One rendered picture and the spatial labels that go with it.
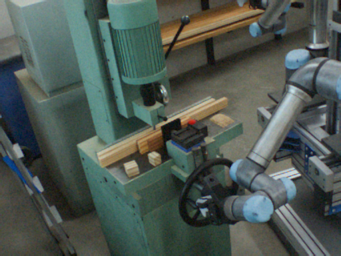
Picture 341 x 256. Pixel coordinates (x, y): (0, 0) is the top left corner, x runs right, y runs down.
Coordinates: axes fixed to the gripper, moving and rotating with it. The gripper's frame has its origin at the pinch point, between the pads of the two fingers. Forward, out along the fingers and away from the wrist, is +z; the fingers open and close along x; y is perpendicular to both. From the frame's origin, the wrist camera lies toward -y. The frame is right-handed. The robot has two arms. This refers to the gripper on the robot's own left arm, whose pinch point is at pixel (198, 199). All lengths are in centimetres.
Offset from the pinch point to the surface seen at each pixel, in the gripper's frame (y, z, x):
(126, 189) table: -11.0, 20.3, -16.3
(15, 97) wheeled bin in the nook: -83, 199, -13
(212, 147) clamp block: -13.7, 8.9, 17.8
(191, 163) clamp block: -11.3, 9.9, 7.5
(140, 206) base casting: -1.8, 25.6, -12.0
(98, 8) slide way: -79, 20, -1
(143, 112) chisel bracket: -35.5, 26.2, 3.9
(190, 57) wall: -75, 260, 182
